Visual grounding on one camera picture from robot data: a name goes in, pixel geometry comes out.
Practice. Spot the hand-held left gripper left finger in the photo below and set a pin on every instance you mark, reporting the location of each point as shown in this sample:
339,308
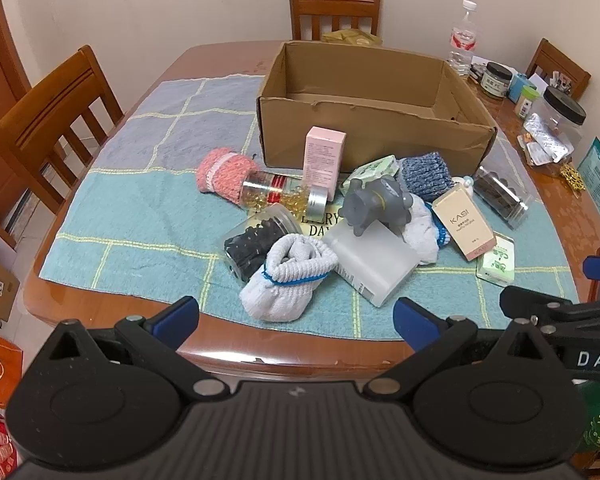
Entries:
172,317

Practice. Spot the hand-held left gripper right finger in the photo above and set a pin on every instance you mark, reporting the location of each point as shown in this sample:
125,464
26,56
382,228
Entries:
415,325

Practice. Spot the white sock with blue band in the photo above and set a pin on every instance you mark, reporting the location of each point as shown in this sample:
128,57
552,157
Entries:
422,235
280,295

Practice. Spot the beige carton box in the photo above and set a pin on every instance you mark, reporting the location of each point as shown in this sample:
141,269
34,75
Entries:
462,225

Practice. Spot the clear jar of brown cookies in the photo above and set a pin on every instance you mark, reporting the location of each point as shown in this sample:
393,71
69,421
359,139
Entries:
500,195

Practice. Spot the grey rubber animal toy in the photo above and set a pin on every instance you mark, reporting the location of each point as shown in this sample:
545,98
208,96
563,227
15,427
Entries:
375,202

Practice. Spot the pink knit sock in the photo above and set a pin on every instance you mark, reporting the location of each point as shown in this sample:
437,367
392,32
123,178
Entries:
220,175

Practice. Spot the blue knit sock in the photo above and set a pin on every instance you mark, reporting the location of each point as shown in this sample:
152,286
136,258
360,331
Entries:
425,175

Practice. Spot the clear jar of yellow capsules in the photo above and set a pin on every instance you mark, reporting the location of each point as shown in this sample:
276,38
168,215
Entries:
270,190

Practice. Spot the pink carton box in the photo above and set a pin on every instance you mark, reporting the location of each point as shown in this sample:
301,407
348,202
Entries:
322,160

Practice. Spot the brown cardboard box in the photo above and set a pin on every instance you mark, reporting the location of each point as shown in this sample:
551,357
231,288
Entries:
360,130

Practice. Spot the green and white tissue packet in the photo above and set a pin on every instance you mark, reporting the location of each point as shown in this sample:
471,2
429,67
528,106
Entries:
497,260

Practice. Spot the gold metal spinner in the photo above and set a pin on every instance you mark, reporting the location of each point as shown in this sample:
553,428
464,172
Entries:
574,177

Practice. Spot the clear jar of black pieces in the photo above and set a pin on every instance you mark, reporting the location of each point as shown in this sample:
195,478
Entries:
252,247

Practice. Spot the blue and teal checked mat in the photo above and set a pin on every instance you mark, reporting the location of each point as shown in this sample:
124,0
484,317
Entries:
145,210

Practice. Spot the white blister pack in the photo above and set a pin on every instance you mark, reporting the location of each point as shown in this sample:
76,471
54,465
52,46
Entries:
535,155

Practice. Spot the small white plastic item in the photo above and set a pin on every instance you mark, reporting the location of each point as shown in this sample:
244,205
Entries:
464,184

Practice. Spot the silver blister pack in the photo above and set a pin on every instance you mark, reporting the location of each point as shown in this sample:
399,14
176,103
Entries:
545,135

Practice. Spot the large clear jar black lid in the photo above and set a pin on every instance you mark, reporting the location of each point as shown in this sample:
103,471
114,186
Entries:
562,110

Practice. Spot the green tissue pack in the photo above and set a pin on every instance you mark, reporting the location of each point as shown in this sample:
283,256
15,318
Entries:
375,167

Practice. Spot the orange shopping bag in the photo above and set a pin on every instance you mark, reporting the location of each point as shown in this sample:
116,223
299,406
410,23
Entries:
0,365

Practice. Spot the small bottle with green lid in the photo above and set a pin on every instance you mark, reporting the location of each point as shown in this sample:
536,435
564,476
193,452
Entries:
525,102

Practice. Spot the pen holder with pens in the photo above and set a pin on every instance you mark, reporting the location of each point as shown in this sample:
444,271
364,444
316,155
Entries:
560,84

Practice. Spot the light blue plastic item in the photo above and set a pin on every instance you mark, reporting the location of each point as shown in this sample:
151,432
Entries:
520,82

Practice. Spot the wooden chair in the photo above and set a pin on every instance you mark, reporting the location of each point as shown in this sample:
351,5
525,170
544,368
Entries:
45,110
555,62
335,0

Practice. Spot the glass jar with dark lid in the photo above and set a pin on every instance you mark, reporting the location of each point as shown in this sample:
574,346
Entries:
495,82

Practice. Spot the clear water bottle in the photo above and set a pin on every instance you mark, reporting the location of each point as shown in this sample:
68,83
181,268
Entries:
461,45

